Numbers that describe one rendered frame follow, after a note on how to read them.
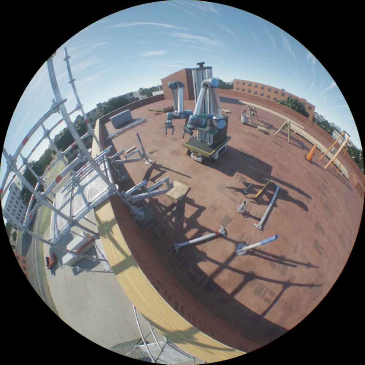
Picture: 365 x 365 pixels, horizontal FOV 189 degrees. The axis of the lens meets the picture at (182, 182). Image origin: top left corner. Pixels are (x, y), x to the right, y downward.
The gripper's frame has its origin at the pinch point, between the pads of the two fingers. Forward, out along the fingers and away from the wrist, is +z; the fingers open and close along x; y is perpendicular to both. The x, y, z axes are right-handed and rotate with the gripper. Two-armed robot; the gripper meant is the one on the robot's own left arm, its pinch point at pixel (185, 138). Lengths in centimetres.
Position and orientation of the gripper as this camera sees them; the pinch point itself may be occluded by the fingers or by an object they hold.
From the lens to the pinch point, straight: 153.3
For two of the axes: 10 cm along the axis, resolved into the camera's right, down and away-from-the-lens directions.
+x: 6.1, 6.4, -4.7
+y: -7.4, 2.6, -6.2
